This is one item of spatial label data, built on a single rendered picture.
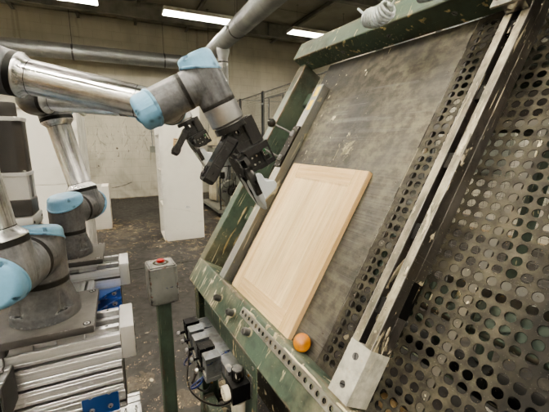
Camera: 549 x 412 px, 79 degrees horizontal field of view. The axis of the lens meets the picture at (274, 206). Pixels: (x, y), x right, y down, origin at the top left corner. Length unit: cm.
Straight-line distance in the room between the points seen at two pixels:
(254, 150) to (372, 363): 52
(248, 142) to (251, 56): 955
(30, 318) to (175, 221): 423
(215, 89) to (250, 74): 946
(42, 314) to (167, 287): 70
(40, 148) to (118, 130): 592
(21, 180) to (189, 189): 401
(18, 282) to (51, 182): 275
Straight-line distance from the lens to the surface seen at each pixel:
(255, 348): 112
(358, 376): 81
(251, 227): 141
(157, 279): 155
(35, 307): 97
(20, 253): 82
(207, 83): 71
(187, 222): 515
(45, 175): 353
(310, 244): 111
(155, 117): 71
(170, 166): 499
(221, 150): 72
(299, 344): 98
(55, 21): 975
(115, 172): 937
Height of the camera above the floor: 147
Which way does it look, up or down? 11 degrees down
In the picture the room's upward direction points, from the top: straight up
